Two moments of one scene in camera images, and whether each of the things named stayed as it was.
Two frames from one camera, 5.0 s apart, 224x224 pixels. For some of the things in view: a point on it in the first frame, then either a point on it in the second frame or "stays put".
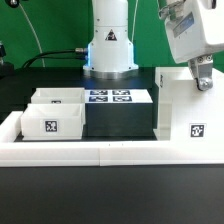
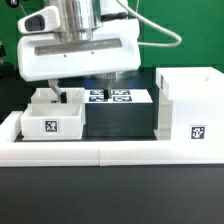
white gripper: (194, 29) to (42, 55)
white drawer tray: (52, 121) stays put
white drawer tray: (58, 95) stays put
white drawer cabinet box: (186, 113) stays put
